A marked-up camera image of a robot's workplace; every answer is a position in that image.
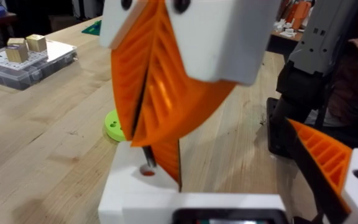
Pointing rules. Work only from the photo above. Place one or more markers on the wooden cube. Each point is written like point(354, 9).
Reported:
point(16, 53)
point(36, 43)
point(15, 41)

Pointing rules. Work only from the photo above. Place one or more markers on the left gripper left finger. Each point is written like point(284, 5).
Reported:
point(129, 193)

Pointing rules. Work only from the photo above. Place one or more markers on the small black screw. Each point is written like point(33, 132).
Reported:
point(149, 157)

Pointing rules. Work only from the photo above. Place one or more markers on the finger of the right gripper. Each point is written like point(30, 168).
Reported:
point(126, 77)
point(216, 40)

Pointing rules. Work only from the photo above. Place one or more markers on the green board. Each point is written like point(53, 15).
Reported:
point(92, 28)

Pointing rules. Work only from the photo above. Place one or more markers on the person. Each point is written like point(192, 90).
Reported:
point(356, 93)

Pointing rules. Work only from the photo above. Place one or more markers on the black rail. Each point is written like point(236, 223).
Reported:
point(275, 130)

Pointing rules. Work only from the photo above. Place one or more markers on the green disc with holes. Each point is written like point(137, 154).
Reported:
point(113, 126)

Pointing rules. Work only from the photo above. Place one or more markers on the clear plastic parts box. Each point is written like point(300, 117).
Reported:
point(39, 67)

